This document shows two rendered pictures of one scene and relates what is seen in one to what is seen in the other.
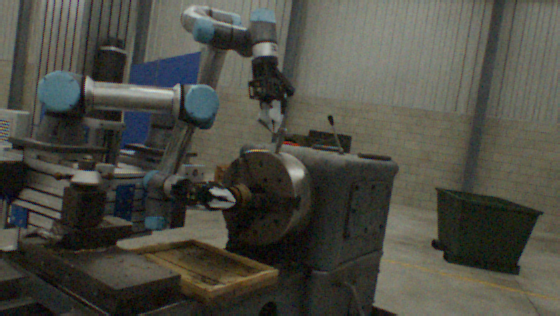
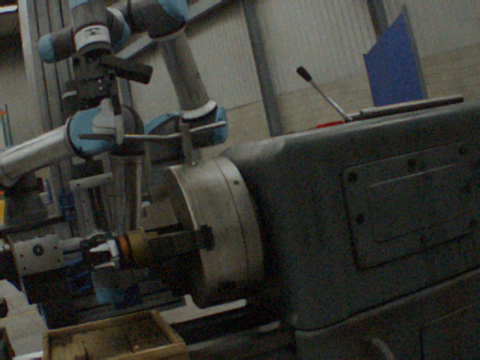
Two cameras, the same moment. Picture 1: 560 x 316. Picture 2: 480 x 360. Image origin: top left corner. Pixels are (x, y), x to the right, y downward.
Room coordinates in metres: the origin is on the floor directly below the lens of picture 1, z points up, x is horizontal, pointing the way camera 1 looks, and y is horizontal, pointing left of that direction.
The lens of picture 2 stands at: (0.47, -0.91, 1.25)
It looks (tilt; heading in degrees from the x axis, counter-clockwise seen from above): 3 degrees down; 38
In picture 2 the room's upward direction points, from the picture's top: 11 degrees counter-clockwise
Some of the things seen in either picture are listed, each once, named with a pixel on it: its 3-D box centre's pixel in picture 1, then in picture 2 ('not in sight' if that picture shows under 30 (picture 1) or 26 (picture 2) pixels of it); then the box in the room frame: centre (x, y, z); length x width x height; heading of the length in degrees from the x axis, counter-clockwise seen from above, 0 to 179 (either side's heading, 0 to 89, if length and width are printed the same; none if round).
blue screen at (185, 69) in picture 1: (151, 121); (398, 121); (8.07, 2.25, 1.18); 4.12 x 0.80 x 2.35; 32
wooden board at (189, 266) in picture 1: (198, 266); (106, 345); (1.26, 0.16, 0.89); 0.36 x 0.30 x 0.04; 55
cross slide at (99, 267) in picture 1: (89, 261); not in sight; (0.99, 0.37, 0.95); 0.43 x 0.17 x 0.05; 55
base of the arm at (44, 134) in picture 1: (62, 128); (23, 205); (1.48, 0.70, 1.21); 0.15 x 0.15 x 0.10
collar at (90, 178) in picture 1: (85, 176); not in sight; (1.03, 0.42, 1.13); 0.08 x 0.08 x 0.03
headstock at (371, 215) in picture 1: (316, 197); (363, 202); (1.82, -0.22, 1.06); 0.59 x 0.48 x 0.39; 145
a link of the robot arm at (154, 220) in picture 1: (157, 211); (110, 280); (1.47, 0.35, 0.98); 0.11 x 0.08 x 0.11; 19
